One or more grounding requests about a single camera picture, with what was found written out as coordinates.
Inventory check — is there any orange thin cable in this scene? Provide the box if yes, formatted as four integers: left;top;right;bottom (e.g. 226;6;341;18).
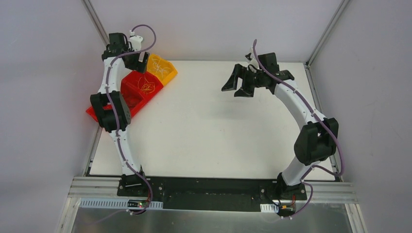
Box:
137;75;158;96

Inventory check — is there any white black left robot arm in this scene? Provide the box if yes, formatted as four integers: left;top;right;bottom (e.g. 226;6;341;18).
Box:
90;33;150;197

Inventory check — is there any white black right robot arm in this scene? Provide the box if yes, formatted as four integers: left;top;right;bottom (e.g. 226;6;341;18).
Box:
222;52;339;199

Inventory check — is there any red plastic bin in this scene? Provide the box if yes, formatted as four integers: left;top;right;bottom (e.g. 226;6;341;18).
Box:
86;70;165;123

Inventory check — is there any yellow plastic bin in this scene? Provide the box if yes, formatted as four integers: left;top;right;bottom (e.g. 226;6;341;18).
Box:
147;54;178;86

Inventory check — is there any right controller board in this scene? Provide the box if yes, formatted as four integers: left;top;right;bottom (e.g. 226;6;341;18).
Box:
277;206;295;217

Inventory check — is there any controller board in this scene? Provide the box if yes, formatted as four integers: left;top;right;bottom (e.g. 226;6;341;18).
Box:
127;200;150;208
277;206;295;217

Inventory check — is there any left controller board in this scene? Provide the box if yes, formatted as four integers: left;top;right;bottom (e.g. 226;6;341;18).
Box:
127;200;150;208

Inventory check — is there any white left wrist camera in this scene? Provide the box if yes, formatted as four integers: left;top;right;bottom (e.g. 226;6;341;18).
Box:
129;30;144;51

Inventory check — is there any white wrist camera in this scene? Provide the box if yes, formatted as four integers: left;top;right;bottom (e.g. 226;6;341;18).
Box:
129;30;144;51
245;52;259;68

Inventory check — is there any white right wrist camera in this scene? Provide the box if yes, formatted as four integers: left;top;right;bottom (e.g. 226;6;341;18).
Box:
245;52;259;68

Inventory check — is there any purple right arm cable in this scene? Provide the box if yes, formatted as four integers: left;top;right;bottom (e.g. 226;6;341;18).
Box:
252;39;345;221

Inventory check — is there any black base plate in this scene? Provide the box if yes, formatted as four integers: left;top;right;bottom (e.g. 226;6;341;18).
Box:
117;175;307;212

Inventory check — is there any aluminium frame rail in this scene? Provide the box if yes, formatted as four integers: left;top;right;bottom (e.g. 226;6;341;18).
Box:
69;176;358;204

